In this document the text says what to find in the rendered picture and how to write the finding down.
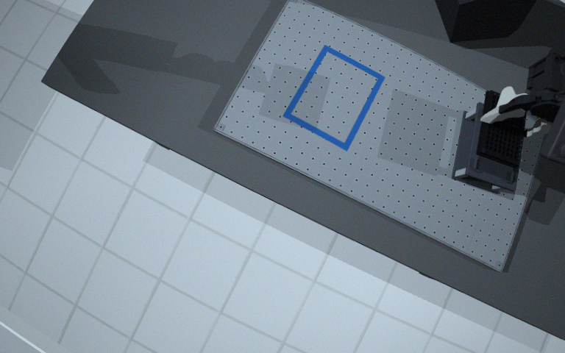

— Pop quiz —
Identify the blue tape rectangle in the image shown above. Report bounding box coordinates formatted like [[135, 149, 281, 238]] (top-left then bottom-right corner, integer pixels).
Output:
[[283, 45, 385, 151]]

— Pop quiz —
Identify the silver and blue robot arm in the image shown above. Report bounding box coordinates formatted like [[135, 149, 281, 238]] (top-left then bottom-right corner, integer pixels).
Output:
[[539, 97, 565, 165]]

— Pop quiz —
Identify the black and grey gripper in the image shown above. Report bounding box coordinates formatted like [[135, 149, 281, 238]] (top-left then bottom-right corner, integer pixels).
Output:
[[480, 52, 565, 138]]

